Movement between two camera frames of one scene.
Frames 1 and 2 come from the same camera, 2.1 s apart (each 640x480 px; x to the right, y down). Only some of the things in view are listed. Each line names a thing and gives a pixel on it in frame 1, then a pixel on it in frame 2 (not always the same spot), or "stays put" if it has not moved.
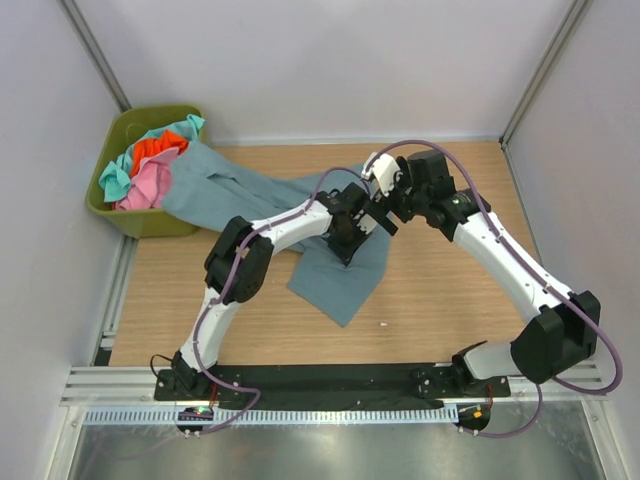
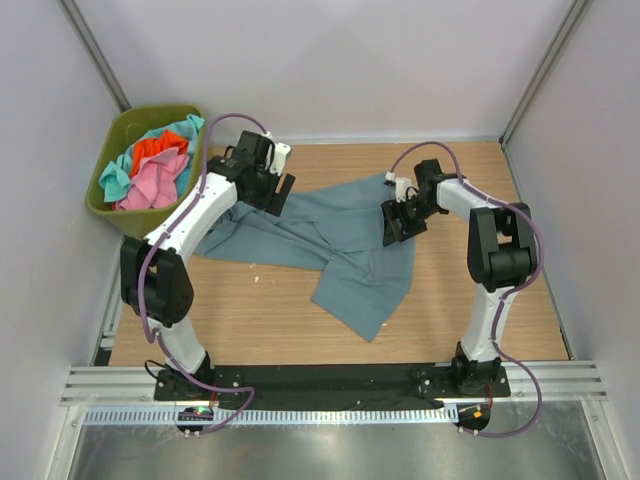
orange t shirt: x=145 y=147 stays put
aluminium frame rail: x=130 y=385 stays put
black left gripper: x=346 y=254 -> x=272 y=202
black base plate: x=331 y=386 stays put
